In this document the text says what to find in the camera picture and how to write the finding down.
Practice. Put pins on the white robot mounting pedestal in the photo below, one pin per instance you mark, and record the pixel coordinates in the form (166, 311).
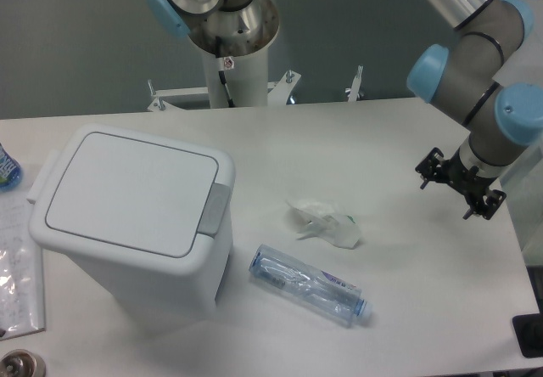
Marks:
(238, 80)

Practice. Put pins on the round metal fitting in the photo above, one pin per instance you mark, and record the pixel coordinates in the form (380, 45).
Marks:
(22, 363)

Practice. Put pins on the white metal frame with bolts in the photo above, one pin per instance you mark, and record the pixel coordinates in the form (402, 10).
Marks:
(279, 93)

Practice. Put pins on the black device at edge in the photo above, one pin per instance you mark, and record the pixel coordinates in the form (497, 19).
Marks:
(528, 329)

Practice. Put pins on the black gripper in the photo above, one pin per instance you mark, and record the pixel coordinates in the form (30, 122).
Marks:
(482, 201)

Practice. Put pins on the white trash can lid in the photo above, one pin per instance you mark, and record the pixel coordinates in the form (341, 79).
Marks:
(132, 193)

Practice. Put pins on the grey lid release button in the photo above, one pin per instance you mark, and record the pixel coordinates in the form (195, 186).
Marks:
(214, 209)

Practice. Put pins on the blue water bottle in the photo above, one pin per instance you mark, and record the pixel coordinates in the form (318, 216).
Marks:
(10, 172)

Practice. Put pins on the crumpled clear plastic wrapper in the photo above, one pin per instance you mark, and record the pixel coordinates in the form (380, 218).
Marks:
(324, 220)

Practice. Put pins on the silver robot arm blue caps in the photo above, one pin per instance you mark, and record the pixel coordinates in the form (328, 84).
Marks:
(502, 121)

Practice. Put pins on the paper notes in sleeve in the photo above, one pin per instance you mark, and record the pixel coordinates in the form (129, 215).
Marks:
(22, 288)

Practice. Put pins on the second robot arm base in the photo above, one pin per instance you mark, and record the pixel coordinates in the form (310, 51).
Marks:
(220, 27)

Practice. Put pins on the crushed clear plastic bottle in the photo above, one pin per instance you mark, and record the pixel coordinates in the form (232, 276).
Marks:
(311, 287)

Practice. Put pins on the white plastic trash can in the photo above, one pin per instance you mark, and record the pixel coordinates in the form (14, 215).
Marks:
(154, 284)

